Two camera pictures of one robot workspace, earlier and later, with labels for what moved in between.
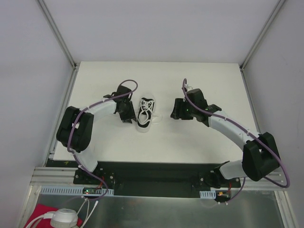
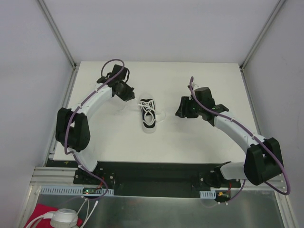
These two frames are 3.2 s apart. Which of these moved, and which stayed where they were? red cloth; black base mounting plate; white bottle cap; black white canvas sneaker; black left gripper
Moved: black white canvas sneaker; black left gripper
Stayed: red cloth; black base mounting plate; white bottle cap
